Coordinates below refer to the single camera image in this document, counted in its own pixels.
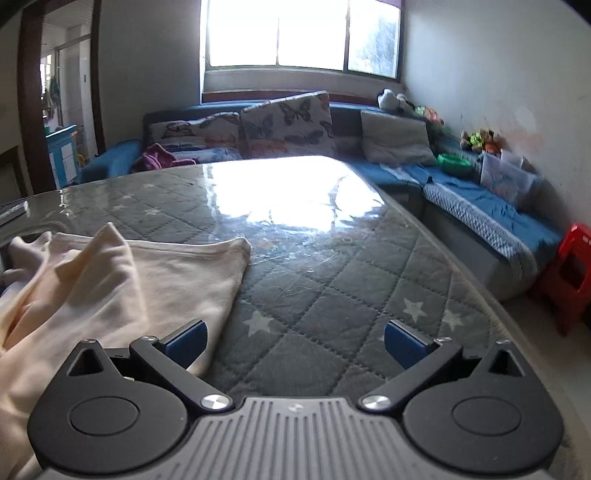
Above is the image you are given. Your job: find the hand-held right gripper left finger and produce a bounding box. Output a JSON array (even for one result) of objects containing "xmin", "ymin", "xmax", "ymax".
[{"xmin": 68, "ymin": 318, "xmax": 234, "ymax": 414}]

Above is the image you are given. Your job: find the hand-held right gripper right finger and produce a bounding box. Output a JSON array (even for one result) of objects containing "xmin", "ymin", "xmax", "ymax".
[{"xmin": 360, "ymin": 319, "xmax": 528, "ymax": 414}]

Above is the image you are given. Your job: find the cream knit garment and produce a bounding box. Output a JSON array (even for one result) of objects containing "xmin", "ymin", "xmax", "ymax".
[{"xmin": 0, "ymin": 222, "xmax": 252, "ymax": 480}]

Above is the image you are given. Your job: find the blue grey sofa throw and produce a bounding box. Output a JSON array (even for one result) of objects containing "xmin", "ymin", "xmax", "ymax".
[{"xmin": 406, "ymin": 164, "xmax": 561, "ymax": 278}]

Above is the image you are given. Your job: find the red plastic stool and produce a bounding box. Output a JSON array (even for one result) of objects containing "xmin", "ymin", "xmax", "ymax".
[{"xmin": 531, "ymin": 224, "xmax": 591, "ymax": 335}]

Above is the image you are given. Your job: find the purple cloth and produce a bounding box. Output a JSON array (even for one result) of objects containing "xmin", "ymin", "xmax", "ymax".
[{"xmin": 134, "ymin": 143, "xmax": 199, "ymax": 172}]

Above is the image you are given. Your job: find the green bowl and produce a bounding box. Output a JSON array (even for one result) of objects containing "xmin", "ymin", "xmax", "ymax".
[{"xmin": 436, "ymin": 153, "xmax": 472, "ymax": 174}]

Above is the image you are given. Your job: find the clear plastic storage box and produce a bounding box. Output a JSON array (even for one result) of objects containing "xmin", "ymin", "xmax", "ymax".
[{"xmin": 480, "ymin": 150, "xmax": 539, "ymax": 208}]

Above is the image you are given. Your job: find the grey cushion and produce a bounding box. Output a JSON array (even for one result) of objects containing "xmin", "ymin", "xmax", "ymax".
[{"xmin": 360, "ymin": 110, "xmax": 437, "ymax": 167}]

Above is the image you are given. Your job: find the butterfly print cushion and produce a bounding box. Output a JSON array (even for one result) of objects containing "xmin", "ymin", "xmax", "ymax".
[
  {"xmin": 148, "ymin": 112, "xmax": 243, "ymax": 162},
  {"xmin": 240, "ymin": 91, "xmax": 338, "ymax": 160}
]

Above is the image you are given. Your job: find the grey remote control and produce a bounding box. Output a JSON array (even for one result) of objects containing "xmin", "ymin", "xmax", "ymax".
[{"xmin": 0, "ymin": 203, "xmax": 29, "ymax": 227}]

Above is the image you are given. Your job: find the green and yellow plush toy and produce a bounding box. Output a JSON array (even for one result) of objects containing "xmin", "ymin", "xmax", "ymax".
[{"xmin": 461, "ymin": 128, "xmax": 502, "ymax": 154}]

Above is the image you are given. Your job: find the blue and white cabinet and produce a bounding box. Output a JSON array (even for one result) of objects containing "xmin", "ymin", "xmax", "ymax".
[{"xmin": 45, "ymin": 124, "xmax": 79, "ymax": 188}]

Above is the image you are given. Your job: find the orange and green plush toy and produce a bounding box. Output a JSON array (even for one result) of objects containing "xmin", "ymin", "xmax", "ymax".
[{"xmin": 414, "ymin": 105, "xmax": 445, "ymax": 126}]

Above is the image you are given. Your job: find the blue sofa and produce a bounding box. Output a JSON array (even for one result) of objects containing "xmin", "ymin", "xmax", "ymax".
[{"xmin": 81, "ymin": 99, "xmax": 566, "ymax": 296}]

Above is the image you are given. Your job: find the panda plush toy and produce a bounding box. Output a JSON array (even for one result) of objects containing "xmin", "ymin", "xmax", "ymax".
[{"xmin": 376, "ymin": 89, "xmax": 414, "ymax": 114}]

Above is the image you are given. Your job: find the window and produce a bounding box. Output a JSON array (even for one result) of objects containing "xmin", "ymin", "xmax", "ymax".
[{"xmin": 201, "ymin": 0, "xmax": 402, "ymax": 77}]

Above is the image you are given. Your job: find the dark brown door frame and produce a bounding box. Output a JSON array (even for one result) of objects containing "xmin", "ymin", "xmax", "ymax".
[{"xmin": 18, "ymin": 0, "xmax": 109, "ymax": 195}]

